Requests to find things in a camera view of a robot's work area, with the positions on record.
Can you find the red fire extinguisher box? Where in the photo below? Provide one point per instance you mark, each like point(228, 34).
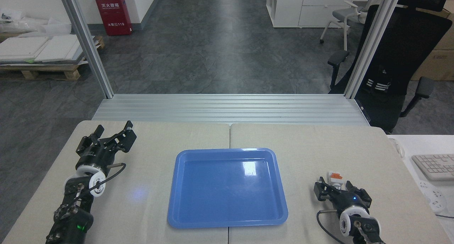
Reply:
point(112, 11)

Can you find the blue plastic tray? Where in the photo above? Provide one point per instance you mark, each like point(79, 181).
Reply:
point(227, 189)

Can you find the green push button switch part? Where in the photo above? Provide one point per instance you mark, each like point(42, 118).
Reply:
point(335, 176)

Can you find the white computer keyboard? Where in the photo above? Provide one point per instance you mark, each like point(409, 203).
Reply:
point(436, 166)

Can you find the silver aluminium profile platform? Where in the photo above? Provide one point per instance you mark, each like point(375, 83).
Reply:
point(220, 109)

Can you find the black office chair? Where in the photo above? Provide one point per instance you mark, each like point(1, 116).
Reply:
point(408, 49)

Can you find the stack of white boards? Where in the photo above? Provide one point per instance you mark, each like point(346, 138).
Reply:
point(42, 49)

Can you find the wooden pallet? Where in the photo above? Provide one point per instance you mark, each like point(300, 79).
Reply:
point(49, 71)

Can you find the brown cardboard box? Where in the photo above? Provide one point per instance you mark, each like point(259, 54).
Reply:
point(445, 34)
point(434, 65)

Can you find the white drawer cabinet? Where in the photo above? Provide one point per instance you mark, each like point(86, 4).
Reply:
point(294, 6)

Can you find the grey white office chair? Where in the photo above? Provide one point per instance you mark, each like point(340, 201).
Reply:
point(345, 15)

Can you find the silver aluminium post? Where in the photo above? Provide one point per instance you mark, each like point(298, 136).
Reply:
point(87, 45)
point(372, 42)

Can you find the clear plastic wrapping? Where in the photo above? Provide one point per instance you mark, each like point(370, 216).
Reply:
point(21, 24)

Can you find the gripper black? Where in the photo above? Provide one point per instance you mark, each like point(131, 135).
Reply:
point(95, 156)
point(349, 200)

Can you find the white power strip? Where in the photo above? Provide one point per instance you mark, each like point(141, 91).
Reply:
point(434, 196)

